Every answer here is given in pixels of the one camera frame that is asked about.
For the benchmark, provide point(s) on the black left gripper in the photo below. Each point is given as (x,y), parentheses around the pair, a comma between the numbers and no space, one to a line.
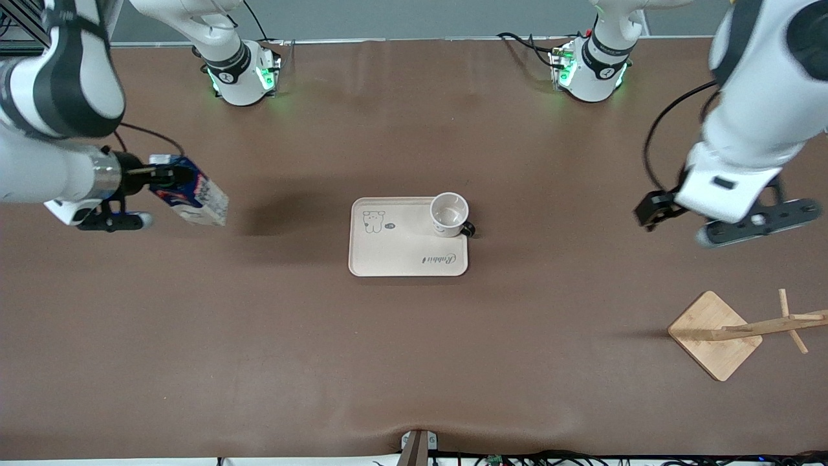
(654,207)

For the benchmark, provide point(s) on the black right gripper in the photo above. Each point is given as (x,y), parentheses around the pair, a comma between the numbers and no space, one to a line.
(131,180)

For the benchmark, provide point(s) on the blue milk carton green cap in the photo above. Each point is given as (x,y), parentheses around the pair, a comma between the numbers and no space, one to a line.
(207,204)

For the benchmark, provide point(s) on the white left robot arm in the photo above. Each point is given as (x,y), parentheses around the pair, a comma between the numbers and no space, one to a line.
(750,110)

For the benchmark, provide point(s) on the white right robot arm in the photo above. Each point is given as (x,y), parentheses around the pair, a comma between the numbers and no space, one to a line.
(65,84)

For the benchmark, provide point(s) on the cream rectangular tray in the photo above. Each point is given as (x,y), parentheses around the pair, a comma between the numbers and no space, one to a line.
(401,249)

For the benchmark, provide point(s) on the wooden mug stand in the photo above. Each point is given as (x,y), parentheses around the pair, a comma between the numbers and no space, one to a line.
(702,330)

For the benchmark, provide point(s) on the small green circuit board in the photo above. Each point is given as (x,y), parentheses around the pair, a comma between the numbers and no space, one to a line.
(496,461)

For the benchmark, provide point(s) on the aluminium frame profile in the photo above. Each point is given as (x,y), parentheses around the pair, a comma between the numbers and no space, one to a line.
(19,19)

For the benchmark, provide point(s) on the metal table clamp bracket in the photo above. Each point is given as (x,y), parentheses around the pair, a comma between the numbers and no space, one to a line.
(419,448)

